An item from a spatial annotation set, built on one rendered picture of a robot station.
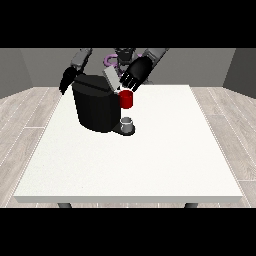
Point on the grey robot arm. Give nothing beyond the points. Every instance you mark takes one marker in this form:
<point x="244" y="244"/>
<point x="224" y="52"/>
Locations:
<point x="155" y="54"/>
<point x="80" y="58"/>

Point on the pale grey machine lid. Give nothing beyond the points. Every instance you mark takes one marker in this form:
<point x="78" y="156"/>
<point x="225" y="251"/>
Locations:
<point x="111" y="77"/>

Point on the red pod holder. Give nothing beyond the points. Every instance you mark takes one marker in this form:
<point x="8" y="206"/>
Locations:
<point x="126" y="98"/>

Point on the black coffee machine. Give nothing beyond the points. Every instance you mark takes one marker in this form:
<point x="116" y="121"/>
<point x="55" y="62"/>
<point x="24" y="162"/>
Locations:
<point x="95" y="105"/>

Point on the grey robot trunk purple rings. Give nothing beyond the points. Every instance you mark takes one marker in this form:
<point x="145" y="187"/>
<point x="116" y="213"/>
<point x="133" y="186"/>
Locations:
<point x="122" y="56"/>

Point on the small grey cup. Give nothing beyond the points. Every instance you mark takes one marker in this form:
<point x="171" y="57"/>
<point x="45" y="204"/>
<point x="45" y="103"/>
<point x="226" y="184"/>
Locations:
<point x="127" y="124"/>

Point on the dark table leg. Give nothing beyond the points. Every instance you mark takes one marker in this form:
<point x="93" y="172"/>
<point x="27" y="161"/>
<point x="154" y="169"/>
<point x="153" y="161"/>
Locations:
<point x="191" y="205"/>
<point x="64" y="205"/>

